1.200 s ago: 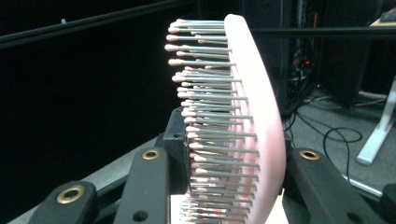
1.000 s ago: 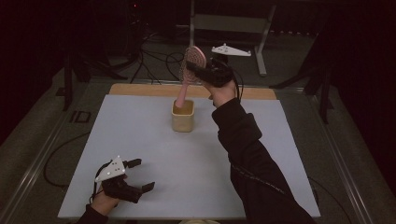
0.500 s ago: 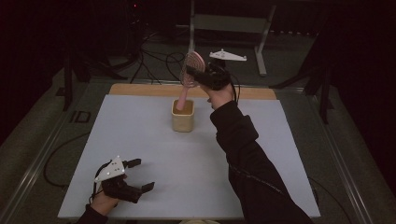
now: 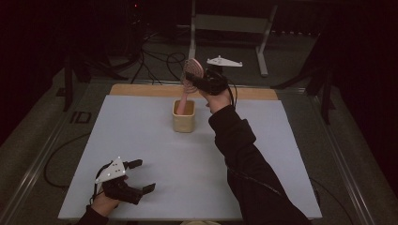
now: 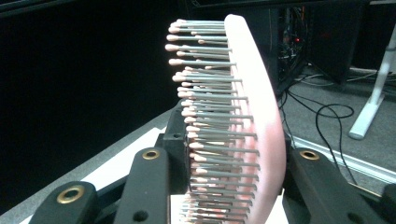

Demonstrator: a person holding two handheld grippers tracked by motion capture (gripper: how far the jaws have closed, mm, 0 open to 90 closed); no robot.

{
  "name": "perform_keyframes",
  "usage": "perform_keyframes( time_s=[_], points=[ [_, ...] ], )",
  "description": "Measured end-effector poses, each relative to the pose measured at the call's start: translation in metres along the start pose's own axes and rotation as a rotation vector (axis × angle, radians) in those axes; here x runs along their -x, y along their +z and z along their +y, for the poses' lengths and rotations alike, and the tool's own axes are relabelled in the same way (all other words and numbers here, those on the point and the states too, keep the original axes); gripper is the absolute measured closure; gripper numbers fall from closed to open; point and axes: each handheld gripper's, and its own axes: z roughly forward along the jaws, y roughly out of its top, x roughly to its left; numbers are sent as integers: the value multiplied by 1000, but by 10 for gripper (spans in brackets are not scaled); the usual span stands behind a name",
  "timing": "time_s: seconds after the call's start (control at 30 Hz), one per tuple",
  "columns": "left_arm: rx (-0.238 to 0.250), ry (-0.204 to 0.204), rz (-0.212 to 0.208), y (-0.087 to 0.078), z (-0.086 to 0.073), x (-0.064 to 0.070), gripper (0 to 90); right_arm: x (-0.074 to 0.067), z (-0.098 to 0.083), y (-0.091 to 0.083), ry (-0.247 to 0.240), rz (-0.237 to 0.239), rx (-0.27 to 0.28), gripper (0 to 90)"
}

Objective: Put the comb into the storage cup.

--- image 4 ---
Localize black tripod stand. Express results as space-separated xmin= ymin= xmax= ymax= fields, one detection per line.
xmin=55 ymin=43 xmax=130 ymax=113
xmin=270 ymin=31 xmax=337 ymax=126

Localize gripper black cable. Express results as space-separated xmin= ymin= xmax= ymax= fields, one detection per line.
xmin=227 ymin=78 xmax=238 ymax=109
xmin=89 ymin=161 xmax=115 ymax=205

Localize thin black cable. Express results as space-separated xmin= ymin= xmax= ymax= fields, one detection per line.
xmin=43 ymin=132 xmax=92 ymax=189
xmin=309 ymin=177 xmax=356 ymax=225

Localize person's right hand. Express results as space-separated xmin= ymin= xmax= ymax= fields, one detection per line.
xmin=200 ymin=88 xmax=235 ymax=114

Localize white metal stand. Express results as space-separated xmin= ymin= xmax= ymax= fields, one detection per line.
xmin=186 ymin=0 xmax=279 ymax=78

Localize person's left hand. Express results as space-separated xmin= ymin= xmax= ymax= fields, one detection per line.
xmin=90 ymin=174 xmax=130 ymax=218

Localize beige square cup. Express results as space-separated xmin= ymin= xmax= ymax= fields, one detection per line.
xmin=172 ymin=98 xmax=196 ymax=134

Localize black floor cables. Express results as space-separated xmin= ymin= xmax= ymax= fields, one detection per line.
xmin=130 ymin=29 xmax=191 ymax=87

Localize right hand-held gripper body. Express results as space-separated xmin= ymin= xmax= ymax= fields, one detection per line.
xmin=198 ymin=55 xmax=244 ymax=97

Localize black rectangular frame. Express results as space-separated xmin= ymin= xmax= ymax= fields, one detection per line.
xmin=69 ymin=111 xmax=93 ymax=125

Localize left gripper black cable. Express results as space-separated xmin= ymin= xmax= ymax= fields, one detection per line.
xmin=89 ymin=161 xmax=115 ymax=205

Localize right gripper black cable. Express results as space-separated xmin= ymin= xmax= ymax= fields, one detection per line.
xmin=227 ymin=78 xmax=238 ymax=109

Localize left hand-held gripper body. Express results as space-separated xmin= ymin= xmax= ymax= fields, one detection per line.
xmin=94 ymin=156 xmax=145 ymax=206

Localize metal floor rail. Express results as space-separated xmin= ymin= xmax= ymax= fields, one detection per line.
xmin=308 ymin=90 xmax=376 ymax=225
xmin=0 ymin=83 xmax=95 ymax=225

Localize pink hairbrush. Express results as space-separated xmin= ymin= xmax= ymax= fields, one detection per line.
xmin=176 ymin=57 xmax=205 ymax=115

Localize white round object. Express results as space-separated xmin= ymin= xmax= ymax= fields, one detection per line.
xmin=180 ymin=219 xmax=222 ymax=225

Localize pale blue table mat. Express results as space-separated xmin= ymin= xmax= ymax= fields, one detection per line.
xmin=57 ymin=95 xmax=323 ymax=221

